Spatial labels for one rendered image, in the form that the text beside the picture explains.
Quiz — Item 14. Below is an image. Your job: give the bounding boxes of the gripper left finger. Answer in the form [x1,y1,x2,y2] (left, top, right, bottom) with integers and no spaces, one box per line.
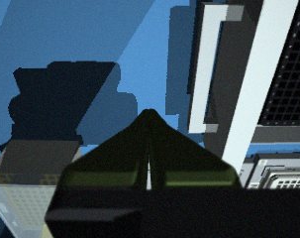
[55,109,150,190]

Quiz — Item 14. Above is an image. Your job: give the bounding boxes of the blue bench mat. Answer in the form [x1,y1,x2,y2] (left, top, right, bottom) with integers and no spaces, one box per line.
[0,0,228,156]

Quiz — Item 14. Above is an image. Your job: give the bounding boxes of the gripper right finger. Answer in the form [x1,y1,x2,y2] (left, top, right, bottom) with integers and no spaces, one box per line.
[149,109,243,189]

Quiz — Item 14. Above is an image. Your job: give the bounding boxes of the white multi-well plate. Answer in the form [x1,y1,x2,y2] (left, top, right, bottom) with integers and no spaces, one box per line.
[259,168,300,188]

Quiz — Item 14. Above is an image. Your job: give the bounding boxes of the grey rectangular plate holder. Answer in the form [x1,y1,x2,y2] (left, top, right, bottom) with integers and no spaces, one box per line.
[244,153,300,188]

